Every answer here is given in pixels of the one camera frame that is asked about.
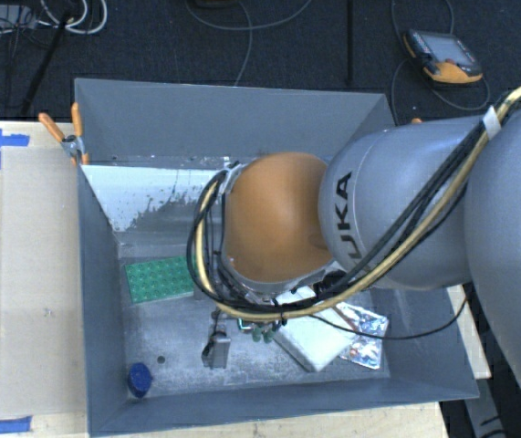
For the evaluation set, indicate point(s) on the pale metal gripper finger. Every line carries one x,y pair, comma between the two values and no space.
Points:
208,355
222,349

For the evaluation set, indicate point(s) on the grey metal bin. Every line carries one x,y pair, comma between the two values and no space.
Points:
187,336

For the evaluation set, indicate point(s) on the white flat box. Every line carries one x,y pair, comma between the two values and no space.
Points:
319,338

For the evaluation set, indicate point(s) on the blue round cup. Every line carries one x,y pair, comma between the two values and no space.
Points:
139,379

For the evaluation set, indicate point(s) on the dark green flat block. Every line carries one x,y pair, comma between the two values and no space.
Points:
159,280

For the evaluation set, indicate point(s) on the shiny foil packet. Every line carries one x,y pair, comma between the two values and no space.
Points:
367,336

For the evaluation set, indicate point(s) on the pale wood board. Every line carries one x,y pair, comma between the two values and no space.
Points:
36,267

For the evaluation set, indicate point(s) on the black cylinder on white bracket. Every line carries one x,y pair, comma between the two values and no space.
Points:
330,280

